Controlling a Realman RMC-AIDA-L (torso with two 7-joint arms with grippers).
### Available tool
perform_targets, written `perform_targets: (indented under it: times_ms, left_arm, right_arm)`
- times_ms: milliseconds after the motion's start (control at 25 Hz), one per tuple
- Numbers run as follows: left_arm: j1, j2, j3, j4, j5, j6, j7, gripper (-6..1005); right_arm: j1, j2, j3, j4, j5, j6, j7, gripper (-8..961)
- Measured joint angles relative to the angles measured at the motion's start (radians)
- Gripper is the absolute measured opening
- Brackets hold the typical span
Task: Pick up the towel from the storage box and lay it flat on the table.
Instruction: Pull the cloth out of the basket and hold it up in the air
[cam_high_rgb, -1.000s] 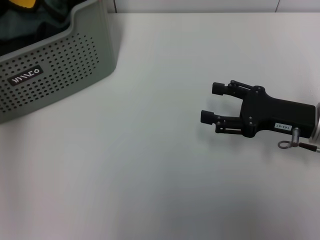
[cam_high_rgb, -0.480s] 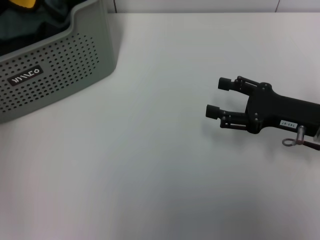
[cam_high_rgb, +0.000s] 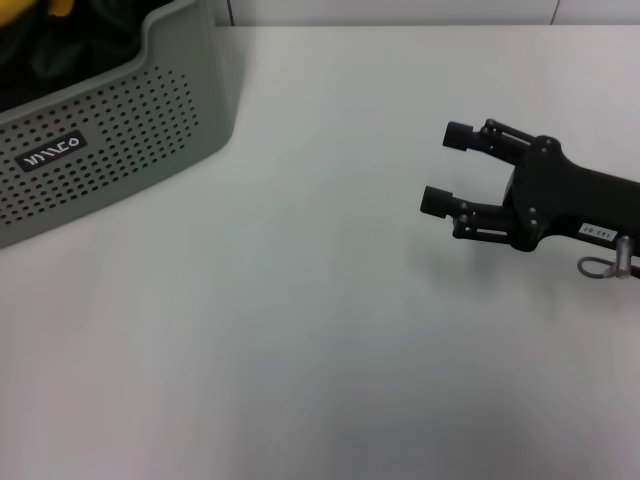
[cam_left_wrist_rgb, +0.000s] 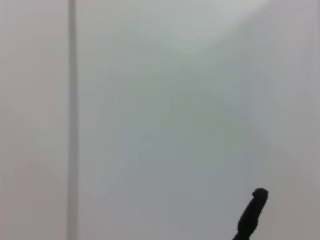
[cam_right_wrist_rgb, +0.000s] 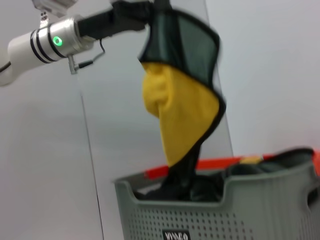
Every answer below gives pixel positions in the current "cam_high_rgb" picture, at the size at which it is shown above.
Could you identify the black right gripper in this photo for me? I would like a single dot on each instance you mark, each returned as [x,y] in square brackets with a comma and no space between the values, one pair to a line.
[575,195]

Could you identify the grey perforated plastic storage box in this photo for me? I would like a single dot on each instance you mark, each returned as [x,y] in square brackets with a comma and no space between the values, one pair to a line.
[140,100]

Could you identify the crumpled green towel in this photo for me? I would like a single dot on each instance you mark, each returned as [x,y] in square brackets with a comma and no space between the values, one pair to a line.
[75,50]

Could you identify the yellow towel black trim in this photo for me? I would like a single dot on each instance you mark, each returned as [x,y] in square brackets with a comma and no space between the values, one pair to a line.
[30,10]

